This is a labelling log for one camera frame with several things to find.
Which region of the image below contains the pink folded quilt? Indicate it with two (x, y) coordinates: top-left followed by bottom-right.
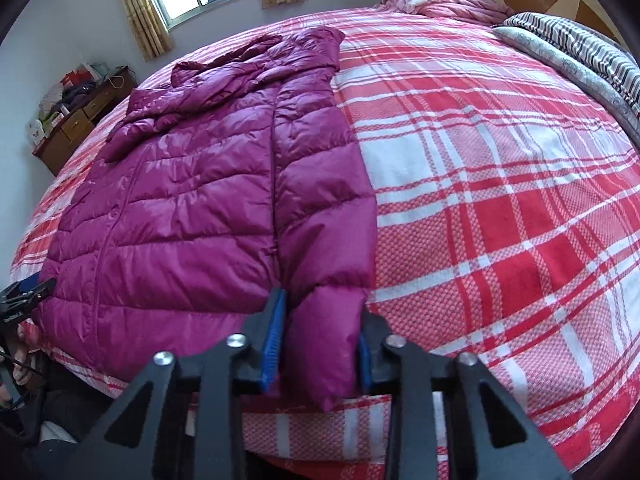
(380, 0), (516, 26)

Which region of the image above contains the pile of dark clothes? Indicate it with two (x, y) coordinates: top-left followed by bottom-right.
(61, 84), (95, 107)

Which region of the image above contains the magenta puffer jacket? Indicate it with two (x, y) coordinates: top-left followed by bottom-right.
(32, 26), (378, 413)

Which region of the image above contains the red gift box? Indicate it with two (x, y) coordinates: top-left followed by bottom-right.
(62, 66), (94, 87)

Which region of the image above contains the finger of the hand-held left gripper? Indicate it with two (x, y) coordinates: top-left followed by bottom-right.
(0, 277), (57, 312)

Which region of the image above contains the black striped pillow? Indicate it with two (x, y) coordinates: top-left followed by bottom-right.
(502, 12), (640, 111)

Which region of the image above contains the red plaid bed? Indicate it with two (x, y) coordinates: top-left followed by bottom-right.
(10, 2), (640, 480)

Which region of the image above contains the person's left hand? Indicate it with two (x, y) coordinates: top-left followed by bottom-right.
(11, 324), (47, 393)

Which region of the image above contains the grey floral pillow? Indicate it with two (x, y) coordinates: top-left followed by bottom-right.
(492, 26), (640, 143)

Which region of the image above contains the brown wooden desk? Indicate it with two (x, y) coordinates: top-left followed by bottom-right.
(32, 66), (138, 177)

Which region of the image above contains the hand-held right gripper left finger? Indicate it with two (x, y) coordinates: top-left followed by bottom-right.
(70, 287), (289, 480)

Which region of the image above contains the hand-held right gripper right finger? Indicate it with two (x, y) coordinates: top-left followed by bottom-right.
(356, 305), (572, 480)

